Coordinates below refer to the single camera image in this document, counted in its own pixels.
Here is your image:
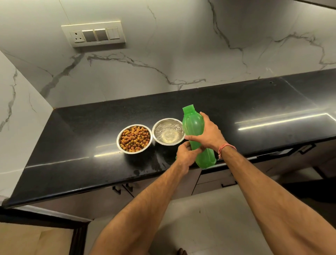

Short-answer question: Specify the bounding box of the pink thread bracelet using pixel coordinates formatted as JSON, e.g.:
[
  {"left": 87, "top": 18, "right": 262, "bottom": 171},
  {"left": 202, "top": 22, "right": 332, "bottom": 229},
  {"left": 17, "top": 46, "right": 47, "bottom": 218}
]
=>
[{"left": 217, "top": 143, "right": 237, "bottom": 160}]

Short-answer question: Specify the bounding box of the steel water bowl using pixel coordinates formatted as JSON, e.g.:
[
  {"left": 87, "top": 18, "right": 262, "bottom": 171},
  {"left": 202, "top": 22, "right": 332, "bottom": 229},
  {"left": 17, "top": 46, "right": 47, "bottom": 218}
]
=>
[{"left": 152, "top": 118, "right": 186, "bottom": 146}]

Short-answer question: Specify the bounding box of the green water bottle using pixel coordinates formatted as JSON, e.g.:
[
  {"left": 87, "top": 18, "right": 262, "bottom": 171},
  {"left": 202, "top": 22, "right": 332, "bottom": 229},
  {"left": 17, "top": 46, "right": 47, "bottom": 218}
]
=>
[{"left": 182, "top": 104, "right": 217, "bottom": 169}]

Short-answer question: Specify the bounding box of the person's right hand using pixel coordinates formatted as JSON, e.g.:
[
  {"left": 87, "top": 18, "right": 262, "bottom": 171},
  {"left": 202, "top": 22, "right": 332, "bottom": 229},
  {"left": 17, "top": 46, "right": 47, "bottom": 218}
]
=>
[{"left": 184, "top": 111, "right": 227, "bottom": 153}]

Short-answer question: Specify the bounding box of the brown drawer front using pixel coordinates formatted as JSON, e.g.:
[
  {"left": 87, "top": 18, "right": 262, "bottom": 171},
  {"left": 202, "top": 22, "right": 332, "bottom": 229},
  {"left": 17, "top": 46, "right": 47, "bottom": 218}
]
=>
[
  {"left": 191, "top": 181, "right": 238, "bottom": 195},
  {"left": 197, "top": 168, "right": 237, "bottom": 184},
  {"left": 252, "top": 139, "right": 336, "bottom": 182}
]

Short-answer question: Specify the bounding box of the black door frame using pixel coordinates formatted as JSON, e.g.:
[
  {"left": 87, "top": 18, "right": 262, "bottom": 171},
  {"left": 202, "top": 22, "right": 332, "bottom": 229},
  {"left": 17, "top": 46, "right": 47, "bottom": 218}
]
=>
[{"left": 0, "top": 206, "right": 91, "bottom": 229}]

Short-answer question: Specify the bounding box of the person's left forearm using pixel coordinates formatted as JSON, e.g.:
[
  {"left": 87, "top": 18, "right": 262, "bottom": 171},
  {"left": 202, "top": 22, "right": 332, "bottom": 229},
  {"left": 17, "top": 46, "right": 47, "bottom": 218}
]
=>
[{"left": 89, "top": 163, "right": 189, "bottom": 255}]

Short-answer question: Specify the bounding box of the person's right forearm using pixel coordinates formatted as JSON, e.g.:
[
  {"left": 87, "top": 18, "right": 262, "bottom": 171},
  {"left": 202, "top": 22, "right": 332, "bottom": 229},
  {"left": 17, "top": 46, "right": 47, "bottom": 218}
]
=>
[{"left": 222, "top": 147, "right": 336, "bottom": 255}]

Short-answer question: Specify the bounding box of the clear water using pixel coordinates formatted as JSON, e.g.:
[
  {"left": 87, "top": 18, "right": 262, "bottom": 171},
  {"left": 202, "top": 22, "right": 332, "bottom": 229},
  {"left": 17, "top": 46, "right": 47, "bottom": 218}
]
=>
[{"left": 154, "top": 120, "right": 185, "bottom": 144}]

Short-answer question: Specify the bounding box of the brown wall cabinet door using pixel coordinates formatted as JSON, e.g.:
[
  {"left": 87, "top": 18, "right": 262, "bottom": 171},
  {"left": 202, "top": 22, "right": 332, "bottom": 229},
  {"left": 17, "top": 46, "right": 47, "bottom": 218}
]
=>
[{"left": 293, "top": 0, "right": 336, "bottom": 10}]

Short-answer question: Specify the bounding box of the white switch panel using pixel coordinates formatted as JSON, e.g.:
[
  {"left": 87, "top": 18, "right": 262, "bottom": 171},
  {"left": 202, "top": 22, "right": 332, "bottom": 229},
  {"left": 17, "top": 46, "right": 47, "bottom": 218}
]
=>
[{"left": 61, "top": 21, "right": 126, "bottom": 48}]

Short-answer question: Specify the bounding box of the steel food bowl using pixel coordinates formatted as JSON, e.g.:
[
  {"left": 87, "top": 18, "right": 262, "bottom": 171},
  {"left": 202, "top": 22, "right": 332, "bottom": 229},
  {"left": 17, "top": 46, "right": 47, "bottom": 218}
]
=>
[{"left": 116, "top": 124, "right": 153, "bottom": 155}]

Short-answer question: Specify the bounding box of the person's left hand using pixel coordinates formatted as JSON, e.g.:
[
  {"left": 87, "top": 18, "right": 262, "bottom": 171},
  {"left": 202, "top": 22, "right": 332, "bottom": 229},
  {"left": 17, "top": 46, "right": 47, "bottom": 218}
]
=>
[{"left": 175, "top": 141, "right": 206, "bottom": 176}]

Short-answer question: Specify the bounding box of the brown base cabinet door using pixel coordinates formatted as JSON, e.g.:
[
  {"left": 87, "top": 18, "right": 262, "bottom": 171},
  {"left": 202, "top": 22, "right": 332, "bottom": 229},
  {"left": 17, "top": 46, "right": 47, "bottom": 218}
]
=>
[
  {"left": 31, "top": 185, "right": 134, "bottom": 220},
  {"left": 128, "top": 168, "right": 202, "bottom": 200}
]

